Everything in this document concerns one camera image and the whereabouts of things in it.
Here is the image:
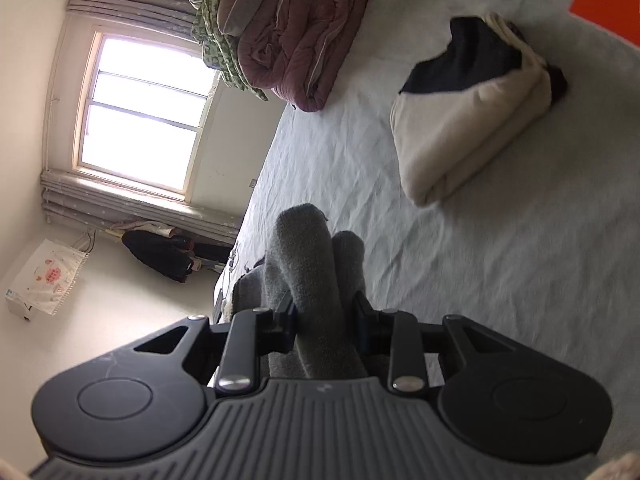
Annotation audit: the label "grey knitted cat sweater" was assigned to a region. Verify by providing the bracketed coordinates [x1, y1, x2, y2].
[227, 204, 367, 379]

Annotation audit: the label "dark hanging clothes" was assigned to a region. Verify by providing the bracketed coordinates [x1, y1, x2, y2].
[120, 231, 231, 283]

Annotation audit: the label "grey bed sheet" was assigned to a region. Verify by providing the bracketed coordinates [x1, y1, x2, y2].
[215, 0, 639, 460]

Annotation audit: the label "beige folded garment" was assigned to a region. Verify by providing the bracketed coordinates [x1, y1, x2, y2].
[388, 12, 554, 207]

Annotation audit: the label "grey curtain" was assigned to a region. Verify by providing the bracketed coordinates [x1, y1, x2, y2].
[40, 170, 241, 245]

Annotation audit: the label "bright window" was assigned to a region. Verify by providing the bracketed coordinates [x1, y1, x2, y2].
[74, 32, 220, 196]

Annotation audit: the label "green patterned cloth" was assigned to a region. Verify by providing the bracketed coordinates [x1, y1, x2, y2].
[192, 0, 268, 101]

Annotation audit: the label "black folded garment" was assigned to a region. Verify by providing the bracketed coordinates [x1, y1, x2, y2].
[400, 13, 568, 104]

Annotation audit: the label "pink folded quilt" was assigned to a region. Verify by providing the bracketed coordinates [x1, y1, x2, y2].
[238, 0, 368, 112]

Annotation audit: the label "covered wall air conditioner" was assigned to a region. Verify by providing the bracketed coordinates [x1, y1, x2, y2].
[4, 240, 88, 321]

